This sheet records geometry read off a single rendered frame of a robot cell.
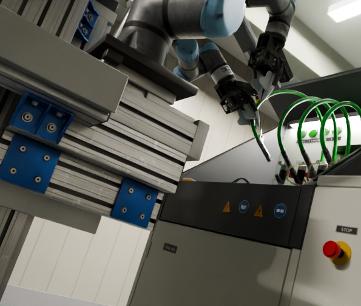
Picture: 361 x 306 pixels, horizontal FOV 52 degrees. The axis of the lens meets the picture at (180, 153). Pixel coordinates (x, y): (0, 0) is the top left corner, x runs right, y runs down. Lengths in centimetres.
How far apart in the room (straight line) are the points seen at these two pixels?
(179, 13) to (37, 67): 35
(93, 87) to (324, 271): 62
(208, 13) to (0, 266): 71
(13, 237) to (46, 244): 207
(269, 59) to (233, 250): 58
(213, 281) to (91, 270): 211
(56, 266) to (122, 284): 58
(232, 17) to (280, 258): 58
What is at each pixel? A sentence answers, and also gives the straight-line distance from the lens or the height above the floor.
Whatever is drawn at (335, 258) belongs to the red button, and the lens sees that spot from 87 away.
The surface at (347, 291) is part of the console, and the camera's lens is 87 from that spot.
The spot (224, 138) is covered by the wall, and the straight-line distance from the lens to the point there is 375.
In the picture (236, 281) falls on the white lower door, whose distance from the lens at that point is 107.
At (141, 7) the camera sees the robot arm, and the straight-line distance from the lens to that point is 88.
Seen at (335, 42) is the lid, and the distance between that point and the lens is 163.
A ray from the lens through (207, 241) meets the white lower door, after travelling 119.
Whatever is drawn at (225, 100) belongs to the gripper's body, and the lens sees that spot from 138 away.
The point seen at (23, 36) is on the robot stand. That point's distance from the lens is 61.
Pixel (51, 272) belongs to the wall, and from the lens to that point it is 307.
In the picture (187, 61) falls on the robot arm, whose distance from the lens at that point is 129.
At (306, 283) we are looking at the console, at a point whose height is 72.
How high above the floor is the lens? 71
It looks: 14 degrees up
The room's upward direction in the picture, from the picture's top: 18 degrees clockwise
